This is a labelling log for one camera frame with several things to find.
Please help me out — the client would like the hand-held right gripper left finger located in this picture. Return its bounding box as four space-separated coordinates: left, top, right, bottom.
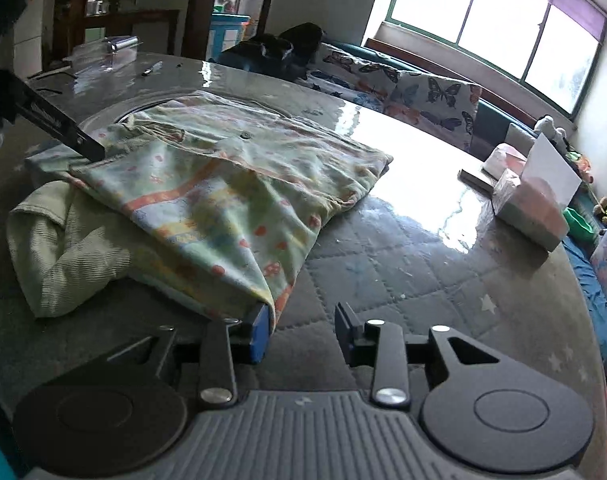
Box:
103 304 275 407

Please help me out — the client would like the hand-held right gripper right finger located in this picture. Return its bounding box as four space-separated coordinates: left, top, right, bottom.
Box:
335 301 504 409

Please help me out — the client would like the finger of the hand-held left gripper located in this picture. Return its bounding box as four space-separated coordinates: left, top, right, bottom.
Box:
10 80 107 163

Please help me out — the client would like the floral pastel child's jacket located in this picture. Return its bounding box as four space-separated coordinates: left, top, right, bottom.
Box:
7 91 394 323

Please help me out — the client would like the round black induction cooktop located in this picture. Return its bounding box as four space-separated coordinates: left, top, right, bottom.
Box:
78 92 304 133

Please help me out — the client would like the clear holder with metal roller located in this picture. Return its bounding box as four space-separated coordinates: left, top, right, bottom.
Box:
63 35 141 73

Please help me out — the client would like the blue white cabinet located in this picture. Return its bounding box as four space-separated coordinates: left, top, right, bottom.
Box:
208 10 251 61

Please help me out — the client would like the pink green tissue pack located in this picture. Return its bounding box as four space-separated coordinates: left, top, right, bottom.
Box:
491 167 570 252

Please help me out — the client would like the large butterfly print pillow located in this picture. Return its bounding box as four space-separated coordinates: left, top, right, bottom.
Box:
383 71 483 153

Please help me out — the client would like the green plastic bowl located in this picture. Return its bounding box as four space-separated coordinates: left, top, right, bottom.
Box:
563 207 597 236

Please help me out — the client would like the white paper sheet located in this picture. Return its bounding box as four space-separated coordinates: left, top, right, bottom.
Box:
521 132 583 211

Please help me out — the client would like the grey pillow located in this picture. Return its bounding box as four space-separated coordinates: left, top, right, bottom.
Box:
503 122 540 153

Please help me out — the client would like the white plush toy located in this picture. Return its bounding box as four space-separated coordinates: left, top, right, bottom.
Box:
533 115 569 153

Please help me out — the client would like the pink plush toy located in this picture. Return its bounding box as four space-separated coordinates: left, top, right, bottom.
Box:
566 152 594 183

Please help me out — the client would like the green framed window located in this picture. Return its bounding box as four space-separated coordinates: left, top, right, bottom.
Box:
363 0 607 121

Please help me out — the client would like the dark wooden door frame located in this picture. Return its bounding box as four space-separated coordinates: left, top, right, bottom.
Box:
180 0 284 61

